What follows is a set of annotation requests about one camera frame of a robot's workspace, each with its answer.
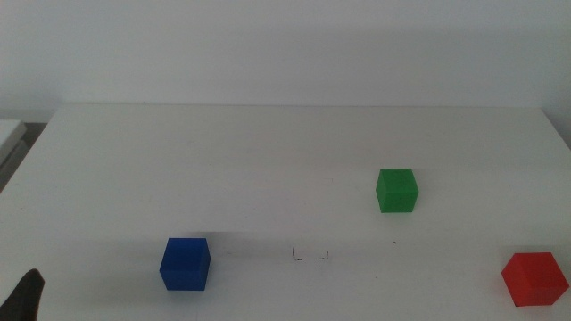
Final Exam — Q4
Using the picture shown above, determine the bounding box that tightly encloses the green foam cube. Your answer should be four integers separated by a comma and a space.
375, 168, 420, 214

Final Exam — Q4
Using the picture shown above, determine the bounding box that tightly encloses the red foam cube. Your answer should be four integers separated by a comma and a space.
501, 251, 571, 308

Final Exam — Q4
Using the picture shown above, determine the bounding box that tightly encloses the white side table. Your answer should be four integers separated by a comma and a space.
0, 119, 30, 193

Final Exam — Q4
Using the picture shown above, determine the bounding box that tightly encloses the blue foam cube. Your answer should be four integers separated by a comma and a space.
159, 237, 211, 292

